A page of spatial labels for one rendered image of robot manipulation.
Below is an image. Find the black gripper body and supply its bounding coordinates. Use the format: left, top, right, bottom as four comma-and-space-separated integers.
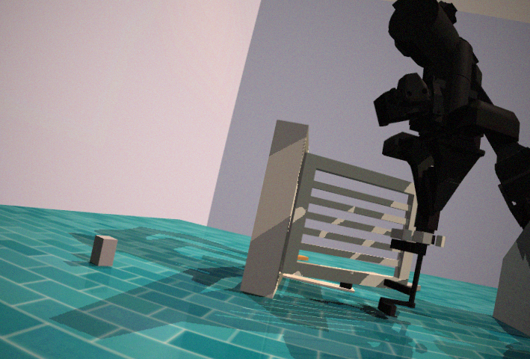
382, 73, 520, 161

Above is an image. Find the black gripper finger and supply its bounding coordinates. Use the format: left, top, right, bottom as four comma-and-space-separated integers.
426, 138, 485, 211
398, 149, 434, 204

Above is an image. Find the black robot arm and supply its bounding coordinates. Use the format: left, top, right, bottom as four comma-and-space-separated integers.
373, 0, 530, 230

